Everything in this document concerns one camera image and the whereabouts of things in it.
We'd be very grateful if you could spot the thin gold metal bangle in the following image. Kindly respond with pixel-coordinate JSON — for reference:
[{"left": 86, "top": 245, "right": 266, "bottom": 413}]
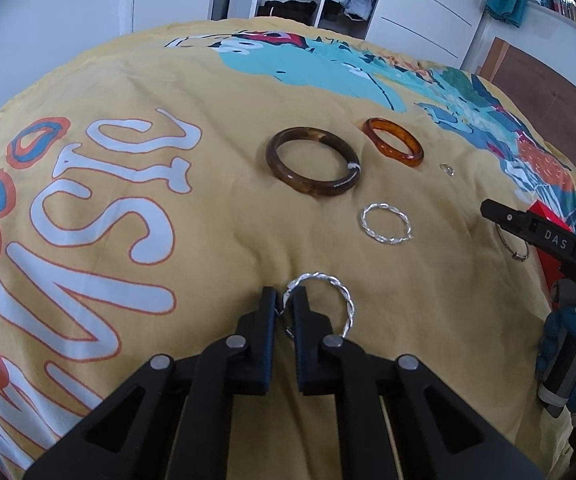
[{"left": 495, "top": 224, "right": 530, "bottom": 262}]

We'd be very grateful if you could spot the twisted silver bangle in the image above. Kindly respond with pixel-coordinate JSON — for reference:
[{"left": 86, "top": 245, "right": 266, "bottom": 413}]
[{"left": 278, "top": 271, "right": 356, "bottom": 339}]

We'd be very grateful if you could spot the red shallow jewelry box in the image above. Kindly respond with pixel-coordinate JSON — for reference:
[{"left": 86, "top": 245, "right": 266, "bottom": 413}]
[{"left": 528, "top": 200, "right": 576, "bottom": 307}]

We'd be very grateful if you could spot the wooden headboard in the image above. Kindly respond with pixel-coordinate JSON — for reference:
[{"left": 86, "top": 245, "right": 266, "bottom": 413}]
[{"left": 479, "top": 37, "right": 576, "bottom": 166}]

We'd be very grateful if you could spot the dark brown resin bangle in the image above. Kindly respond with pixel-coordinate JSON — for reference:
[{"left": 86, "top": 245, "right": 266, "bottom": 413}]
[{"left": 265, "top": 127, "right": 361, "bottom": 197}]

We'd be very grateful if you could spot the amber orange resin bangle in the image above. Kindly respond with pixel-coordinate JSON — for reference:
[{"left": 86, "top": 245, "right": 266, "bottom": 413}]
[{"left": 361, "top": 117, "right": 425, "bottom": 168}]

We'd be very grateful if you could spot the yellow dinosaur print bedspread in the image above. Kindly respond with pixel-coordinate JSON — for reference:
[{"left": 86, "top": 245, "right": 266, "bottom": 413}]
[{"left": 0, "top": 18, "right": 576, "bottom": 479}]

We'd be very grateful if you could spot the small twisted silver ring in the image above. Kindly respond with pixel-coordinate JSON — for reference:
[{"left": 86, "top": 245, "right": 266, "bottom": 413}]
[{"left": 358, "top": 202, "right": 414, "bottom": 246}]

